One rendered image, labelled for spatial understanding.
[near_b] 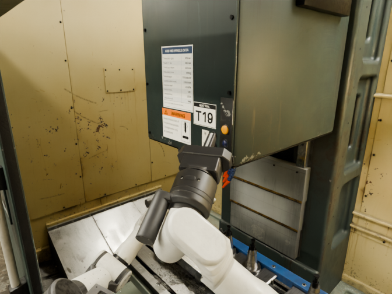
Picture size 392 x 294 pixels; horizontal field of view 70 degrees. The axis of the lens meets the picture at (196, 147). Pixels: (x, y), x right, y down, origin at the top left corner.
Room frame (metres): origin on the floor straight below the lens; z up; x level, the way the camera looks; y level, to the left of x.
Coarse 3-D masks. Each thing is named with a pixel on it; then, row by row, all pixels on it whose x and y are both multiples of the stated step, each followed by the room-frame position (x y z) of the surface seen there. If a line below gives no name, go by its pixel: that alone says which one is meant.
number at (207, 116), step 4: (204, 112) 0.83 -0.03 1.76; (208, 112) 0.82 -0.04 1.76; (212, 112) 0.81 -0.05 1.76; (204, 116) 0.83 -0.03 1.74; (208, 116) 0.82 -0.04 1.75; (212, 116) 0.80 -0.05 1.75; (204, 120) 0.83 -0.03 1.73; (208, 120) 0.82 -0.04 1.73; (212, 120) 0.80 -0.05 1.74; (208, 124) 0.82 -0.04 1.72; (212, 124) 0.80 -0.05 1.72
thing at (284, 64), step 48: (144, 0) 1.06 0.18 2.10; (192, 0) 0.87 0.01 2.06; (240, 0) 0.75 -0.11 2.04; (288, 0) 0.88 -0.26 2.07; (336, 0) 1.02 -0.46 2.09; (144, 48) 1.07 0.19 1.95; (240, 48) 0.75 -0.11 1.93; (288, 48) 0.90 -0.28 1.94; (336, 48) 1.12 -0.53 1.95; (240, 96) 0.76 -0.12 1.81; (288, 96) 0.92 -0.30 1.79; (336, 96) 1.16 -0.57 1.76; (192, 144) 0.87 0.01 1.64; (240, 144) 0.76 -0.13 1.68; (288, 144) 0.94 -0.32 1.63
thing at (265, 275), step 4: (264, 268) 0.81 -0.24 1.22; (260, 272) 0.79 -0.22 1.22; (264, 272) 0.79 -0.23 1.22; (268, 272) 0.79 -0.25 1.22; (272, 272) 0.79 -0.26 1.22; (256, 276) 0.77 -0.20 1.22; (260, 276) 0.77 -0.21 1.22; (264, 276) 0.77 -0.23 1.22; (268, 276) 0.77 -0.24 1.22; (272, 276) 0.77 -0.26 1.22; (276, 276) 0.77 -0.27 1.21; (264, 280) 0.75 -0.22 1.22; (268, 280) 0.75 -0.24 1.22; (272, 280) 0.76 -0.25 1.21
